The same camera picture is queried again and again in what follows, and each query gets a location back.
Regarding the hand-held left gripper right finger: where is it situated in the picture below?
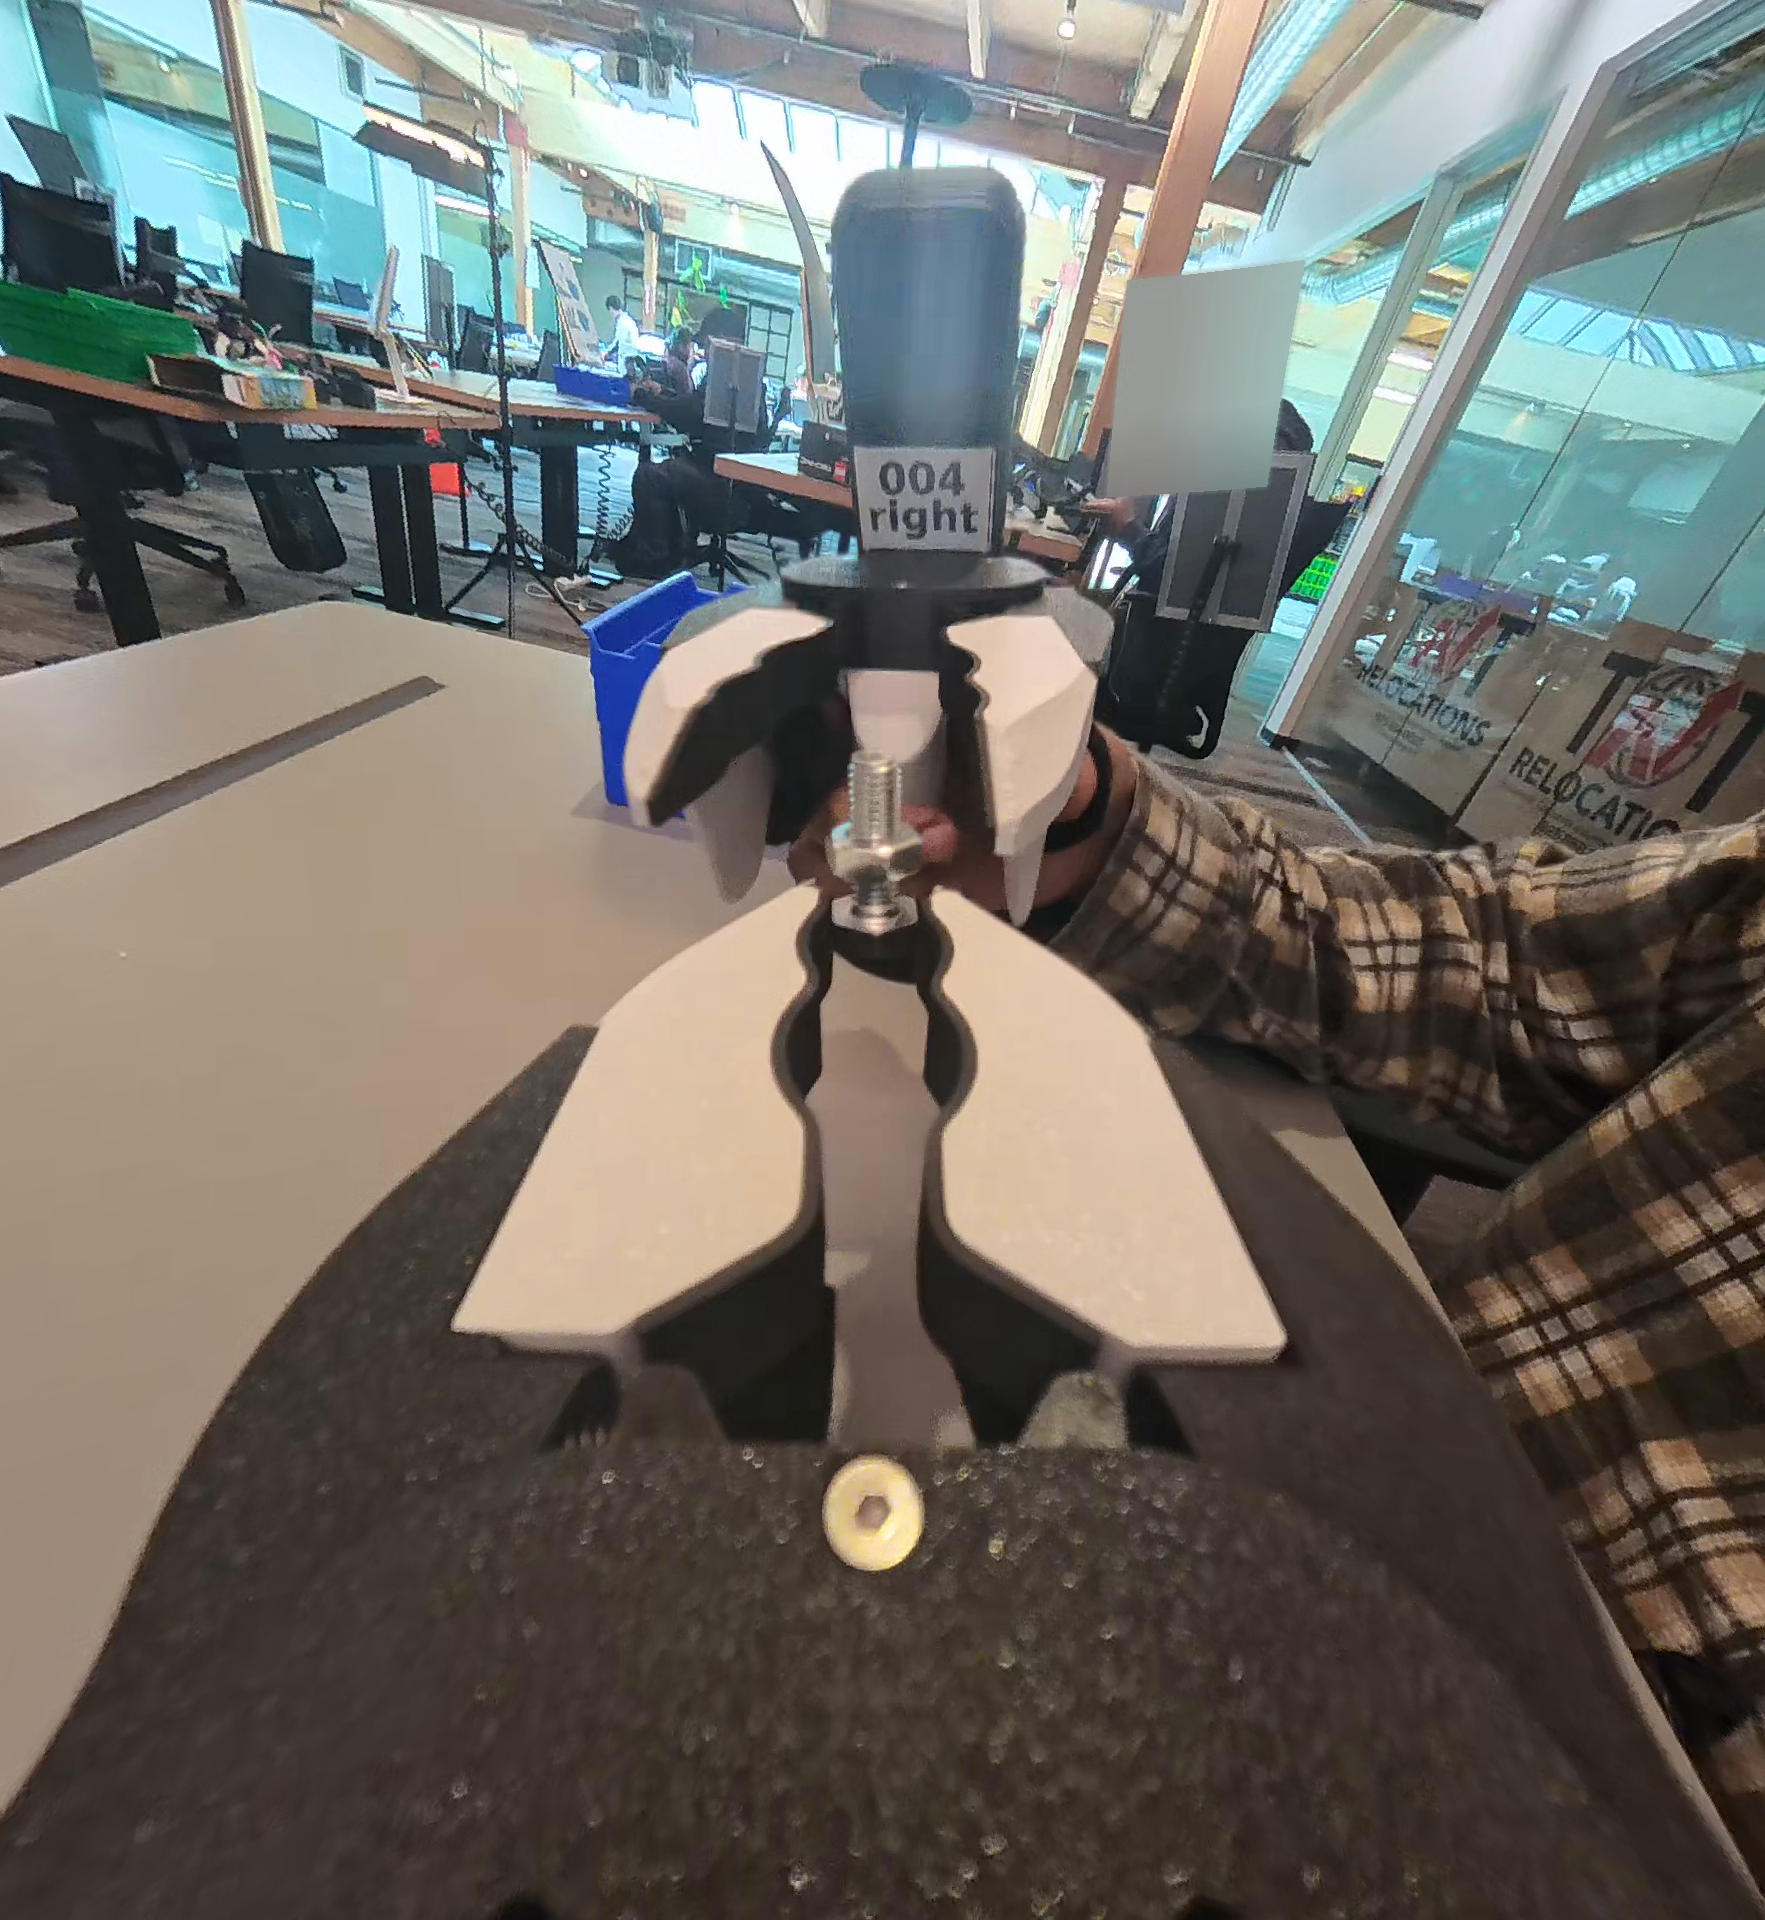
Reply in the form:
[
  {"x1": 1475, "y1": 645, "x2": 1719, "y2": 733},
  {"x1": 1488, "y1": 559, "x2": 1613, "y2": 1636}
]
[{"x1": 915, "y1": 894, "x2": 1292, "y2": 1367}]

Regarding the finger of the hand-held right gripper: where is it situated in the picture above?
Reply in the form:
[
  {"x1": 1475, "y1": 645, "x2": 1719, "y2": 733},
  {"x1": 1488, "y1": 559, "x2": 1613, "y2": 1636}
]
[
  {"x1": 618, "y1": 604, "x2": 843, "y2": 905},
  {"x1": 949, "y1": 604, "x2": 1105, "y2": 927}
]

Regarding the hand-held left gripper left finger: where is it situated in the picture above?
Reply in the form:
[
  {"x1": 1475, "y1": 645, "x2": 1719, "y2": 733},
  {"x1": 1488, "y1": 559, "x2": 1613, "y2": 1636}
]
[{"x1": 450, "y1": 894, "x2": 838, "y2": 1363}]

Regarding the silver bolt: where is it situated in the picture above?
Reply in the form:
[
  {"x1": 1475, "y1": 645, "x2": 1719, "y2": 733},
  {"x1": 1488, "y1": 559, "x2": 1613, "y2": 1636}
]
[{"x1": 826, "y1": 749, "x2": 926, "y2": 936}]

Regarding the person's right forearm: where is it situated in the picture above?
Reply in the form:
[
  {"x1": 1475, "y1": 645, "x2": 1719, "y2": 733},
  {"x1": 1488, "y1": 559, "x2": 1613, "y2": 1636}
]
[{"x1": 1063, "y1": 755, "x2": 1765, "y2": 1202}]

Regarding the person's right hand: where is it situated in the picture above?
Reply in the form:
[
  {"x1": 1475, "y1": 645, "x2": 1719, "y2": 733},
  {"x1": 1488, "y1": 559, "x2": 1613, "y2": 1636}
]
[{"x1": 784, "y1": 719, "x2": 1130, "y2": 939}]

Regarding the blue plastic bin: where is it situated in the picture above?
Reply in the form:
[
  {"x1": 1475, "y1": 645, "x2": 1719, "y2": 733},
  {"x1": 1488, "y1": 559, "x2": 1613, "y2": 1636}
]
[{"x1": 584, "y1": 575, "x2": 749, "y2": 808}]

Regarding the black pendant lamp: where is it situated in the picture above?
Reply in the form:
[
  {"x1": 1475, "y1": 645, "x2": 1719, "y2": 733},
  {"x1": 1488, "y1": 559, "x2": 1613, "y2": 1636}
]
[{"x1": 859, "y1": 59, "x2": 975, "y2": 167}]

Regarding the wooden column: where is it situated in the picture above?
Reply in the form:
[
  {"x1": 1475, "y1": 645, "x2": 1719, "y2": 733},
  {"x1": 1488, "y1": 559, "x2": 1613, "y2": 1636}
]
[{"x1": 1017, "y1": 0, "x2": 1268, "y2": 451}]

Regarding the printed cardboard box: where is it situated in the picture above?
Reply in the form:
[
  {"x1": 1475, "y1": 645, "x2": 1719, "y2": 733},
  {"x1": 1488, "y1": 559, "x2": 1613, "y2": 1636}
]
[
  {"x1": 1459, "y1": 629, "x2": 1765, "y2": 850},
  {"x1": 1347, "y1": 575, "x2": 1515, "y2": 767}
]

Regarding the black bag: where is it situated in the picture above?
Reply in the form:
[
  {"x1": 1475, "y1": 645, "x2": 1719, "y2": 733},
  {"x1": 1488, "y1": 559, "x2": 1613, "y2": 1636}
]
[{"x1": 244, "y1": 468, "x2": 349, "y2": 575}]

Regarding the studio light on tripod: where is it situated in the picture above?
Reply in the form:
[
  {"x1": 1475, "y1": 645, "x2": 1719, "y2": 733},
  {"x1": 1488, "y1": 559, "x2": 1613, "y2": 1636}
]
[{"x1": 354, "y1": 116, "x2": 591, "y2": 631}]

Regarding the long wooden desk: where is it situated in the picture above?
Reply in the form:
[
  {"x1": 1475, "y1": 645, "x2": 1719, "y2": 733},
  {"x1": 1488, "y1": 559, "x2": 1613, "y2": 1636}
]
[{"x1": 0, "y1": 321, "x2": 500, "y2": 648}]

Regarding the stack of green bins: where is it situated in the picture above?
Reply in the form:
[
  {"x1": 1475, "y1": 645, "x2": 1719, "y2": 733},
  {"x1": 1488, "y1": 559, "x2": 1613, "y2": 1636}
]
[{"x1": 0, "y1": 273, "x2": 200, "y2": 379}]

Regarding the black office chair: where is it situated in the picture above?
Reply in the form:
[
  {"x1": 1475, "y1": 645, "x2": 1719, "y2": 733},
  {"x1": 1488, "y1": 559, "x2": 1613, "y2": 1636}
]
[{"x1": 0, "y1": 172, "x2": 247, "y2": 609}]

